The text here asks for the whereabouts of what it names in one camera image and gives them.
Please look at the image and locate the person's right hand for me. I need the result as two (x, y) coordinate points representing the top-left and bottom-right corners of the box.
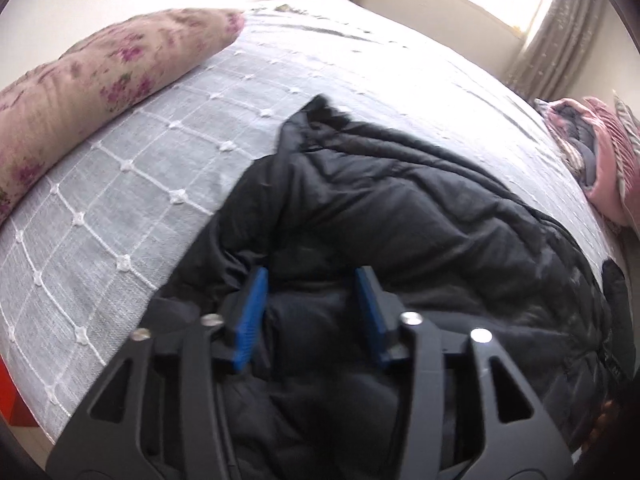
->
(586, 399), (620, 458)

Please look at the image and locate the pink folded quilt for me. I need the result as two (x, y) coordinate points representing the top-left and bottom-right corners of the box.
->
(532, 96), (640, 227)

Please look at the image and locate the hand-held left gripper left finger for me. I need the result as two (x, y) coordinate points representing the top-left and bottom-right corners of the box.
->
(47, 266), (271, 480)

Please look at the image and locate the floral pink pillow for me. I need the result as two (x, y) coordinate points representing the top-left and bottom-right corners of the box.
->
(0, 7), (247, 227)

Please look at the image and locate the black quilted puffer jacket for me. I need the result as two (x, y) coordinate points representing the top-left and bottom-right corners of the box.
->
(145, 94), (610, 480)

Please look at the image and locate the grey checked bedspread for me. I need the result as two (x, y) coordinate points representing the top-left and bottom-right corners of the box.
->
(0, 0), (632, 442)

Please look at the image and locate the black rolled cloth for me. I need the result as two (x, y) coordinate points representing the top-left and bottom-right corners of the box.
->
(601, 259), (632, 397)

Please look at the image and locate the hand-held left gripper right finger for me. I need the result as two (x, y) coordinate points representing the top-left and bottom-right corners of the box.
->
(353, 266), (574, 480)

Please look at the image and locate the pink and grey pillow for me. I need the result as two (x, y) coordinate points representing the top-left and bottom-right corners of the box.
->
(612, 89), (640, 202)

